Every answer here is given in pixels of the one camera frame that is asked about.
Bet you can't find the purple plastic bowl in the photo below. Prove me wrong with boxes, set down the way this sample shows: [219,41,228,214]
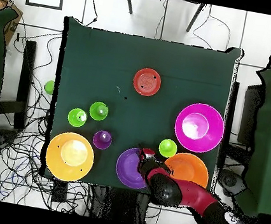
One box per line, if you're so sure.
[113,144,157,192]

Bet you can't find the green plastic cup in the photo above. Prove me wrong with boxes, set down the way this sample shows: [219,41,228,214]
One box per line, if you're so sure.
[157,137,179,160]
[66,106,89,130]
[88,100,111,123]

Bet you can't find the small red plastic bowl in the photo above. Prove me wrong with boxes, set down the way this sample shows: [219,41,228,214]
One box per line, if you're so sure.
[130,66,164,99]

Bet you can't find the large orange plastic bowl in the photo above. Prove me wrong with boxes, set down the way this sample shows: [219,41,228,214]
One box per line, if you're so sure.
[161,149,212,190]
[41,128,99,186]

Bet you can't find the small green plastic bowl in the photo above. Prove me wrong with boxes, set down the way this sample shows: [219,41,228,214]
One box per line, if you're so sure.
[43,79,56,96]

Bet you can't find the purple plastic cup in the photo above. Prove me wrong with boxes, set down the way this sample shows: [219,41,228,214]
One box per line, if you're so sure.
[91,129,114,151]

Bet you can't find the large pink plastic bowl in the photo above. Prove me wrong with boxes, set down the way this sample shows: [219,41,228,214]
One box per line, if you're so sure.
[170,99,229,157]

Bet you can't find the grey round stand base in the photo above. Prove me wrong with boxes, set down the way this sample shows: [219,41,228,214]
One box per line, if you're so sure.
[215,167,248,199]

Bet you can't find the black stand bar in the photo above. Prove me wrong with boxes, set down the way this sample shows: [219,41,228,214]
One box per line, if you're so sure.
[216,80,241,170]
[0,36,41,132]

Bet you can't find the black floor power box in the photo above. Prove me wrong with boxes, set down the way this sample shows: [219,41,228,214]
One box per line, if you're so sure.
[50,178,70,204]

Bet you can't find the black equipment box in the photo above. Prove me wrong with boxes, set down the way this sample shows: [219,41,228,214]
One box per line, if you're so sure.
[235,81,265,147]

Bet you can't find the dark green table cloth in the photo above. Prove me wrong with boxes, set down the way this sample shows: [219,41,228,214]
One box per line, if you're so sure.
[37,16,246,207]

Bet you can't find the black tripod leg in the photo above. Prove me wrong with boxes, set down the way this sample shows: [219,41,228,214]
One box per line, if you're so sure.
[122,0,136,16]
[185,1,207,36]

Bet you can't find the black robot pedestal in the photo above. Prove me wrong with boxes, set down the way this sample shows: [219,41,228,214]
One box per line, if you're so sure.
[86,183,153,224]

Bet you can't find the tangle of floor cables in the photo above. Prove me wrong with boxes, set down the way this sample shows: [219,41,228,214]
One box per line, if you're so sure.
[0,22,73,208]

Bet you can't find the thin black cable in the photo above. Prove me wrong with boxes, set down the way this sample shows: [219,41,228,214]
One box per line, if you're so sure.
[189,2,236,53]
[82,0,102,29]

